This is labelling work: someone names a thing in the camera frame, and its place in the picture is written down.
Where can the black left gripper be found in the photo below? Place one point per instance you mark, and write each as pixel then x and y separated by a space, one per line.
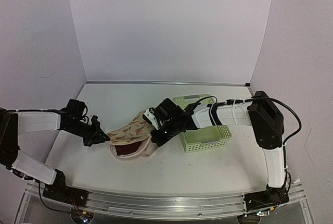
pixel 99 137

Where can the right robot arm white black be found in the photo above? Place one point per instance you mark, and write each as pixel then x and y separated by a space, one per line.
pixel 259 112

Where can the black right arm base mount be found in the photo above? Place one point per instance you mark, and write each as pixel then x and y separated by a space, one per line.
pixel 261 200

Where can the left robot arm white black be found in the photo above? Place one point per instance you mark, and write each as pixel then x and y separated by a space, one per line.
pixel 19 125

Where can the beige patterned mesh laundry bag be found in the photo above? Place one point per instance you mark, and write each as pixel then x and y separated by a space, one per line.
pixel 136 130

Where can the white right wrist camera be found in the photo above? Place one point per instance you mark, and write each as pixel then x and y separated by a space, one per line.
pixel 150 116

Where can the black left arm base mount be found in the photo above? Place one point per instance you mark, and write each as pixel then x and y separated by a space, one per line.
pixel 61 192

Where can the light green perforated plastic basket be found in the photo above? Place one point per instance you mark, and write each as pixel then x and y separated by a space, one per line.
pixel 202 139

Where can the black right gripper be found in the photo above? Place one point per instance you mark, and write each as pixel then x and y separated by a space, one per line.
pixel 159 139

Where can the aluminium front rail frame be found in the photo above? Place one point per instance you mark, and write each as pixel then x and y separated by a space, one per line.
pixel 174 208

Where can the dark red bra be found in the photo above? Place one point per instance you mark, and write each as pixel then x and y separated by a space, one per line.
pixel 129 149

